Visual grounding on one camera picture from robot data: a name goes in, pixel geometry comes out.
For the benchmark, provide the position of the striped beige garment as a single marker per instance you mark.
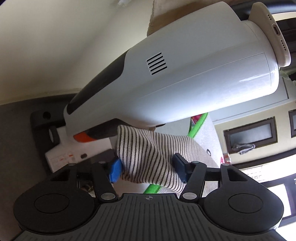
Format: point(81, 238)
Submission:
point(148, 153)

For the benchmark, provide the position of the hanging grey cloth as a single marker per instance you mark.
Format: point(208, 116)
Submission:
point(244, 148)

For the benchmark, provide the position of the small brown framed window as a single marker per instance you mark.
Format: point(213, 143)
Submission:
point(249, 134)

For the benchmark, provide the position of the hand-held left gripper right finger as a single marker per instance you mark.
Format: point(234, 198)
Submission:
point(180, 166)

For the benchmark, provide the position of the phone in beige case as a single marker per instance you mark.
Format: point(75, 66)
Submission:
point(275, 30)

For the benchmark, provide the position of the black bracket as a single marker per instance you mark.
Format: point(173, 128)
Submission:
point(44, 118)

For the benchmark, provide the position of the white cartoon printed mat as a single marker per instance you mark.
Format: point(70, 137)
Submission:
point(208, 139)

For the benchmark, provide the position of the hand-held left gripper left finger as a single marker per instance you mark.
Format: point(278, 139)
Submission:
point(115, 170)

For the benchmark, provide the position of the white handheld vacuum cleaner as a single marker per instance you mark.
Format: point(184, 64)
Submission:
point(185, 69)

